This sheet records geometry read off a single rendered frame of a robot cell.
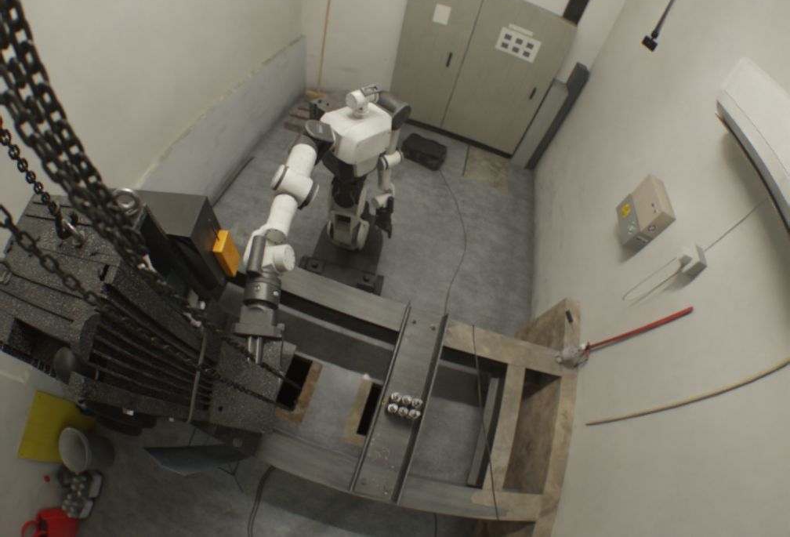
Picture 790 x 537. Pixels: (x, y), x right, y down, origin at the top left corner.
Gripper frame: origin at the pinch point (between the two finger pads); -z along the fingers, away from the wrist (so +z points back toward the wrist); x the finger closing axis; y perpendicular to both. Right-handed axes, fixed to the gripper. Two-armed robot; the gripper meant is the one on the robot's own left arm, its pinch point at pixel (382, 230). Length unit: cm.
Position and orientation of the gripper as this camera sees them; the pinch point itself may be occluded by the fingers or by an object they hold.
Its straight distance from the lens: 191.3
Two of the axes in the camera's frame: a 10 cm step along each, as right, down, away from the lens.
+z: 0.4, -7.1, -7.0
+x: 7.2, 5.1, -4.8
